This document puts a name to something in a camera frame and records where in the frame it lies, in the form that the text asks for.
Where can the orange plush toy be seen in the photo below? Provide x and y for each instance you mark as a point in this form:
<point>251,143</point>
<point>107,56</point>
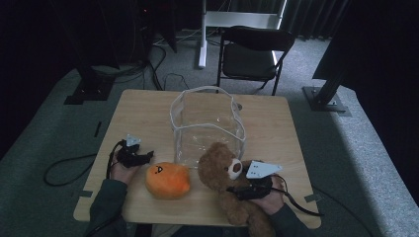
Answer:
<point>168,181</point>

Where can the small black floor strip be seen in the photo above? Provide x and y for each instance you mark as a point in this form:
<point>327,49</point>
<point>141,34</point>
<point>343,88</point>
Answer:
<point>98,129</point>

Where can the grey tape piece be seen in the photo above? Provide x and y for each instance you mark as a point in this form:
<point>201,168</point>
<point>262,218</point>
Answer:
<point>85,194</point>
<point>313,198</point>

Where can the person's right hand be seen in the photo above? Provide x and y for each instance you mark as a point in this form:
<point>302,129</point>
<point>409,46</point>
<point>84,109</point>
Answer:
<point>273,202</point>

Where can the person's left hand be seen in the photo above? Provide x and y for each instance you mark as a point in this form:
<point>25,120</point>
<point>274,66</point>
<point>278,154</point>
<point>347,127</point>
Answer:
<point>122,173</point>

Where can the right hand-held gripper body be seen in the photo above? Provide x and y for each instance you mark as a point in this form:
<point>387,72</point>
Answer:
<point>262,169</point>

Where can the black folding chair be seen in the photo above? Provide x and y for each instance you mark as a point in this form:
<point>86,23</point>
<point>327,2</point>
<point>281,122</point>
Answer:
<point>250,59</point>

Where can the black stand with flat base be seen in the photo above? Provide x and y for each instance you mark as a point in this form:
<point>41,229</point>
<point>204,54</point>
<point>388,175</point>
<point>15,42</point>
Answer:
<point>90,89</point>

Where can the black stand with bolted base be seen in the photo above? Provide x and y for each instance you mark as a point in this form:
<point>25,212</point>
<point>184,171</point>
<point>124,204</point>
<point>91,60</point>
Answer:
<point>326,98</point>

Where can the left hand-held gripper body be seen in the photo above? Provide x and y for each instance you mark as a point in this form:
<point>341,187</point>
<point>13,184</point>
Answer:
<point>129,157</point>

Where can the white metal stand frame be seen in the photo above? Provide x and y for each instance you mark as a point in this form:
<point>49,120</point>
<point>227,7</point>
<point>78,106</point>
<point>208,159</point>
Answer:
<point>230,19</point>

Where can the brown teddy bear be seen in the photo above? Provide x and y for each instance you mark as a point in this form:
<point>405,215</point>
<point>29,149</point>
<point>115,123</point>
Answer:
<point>217,168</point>

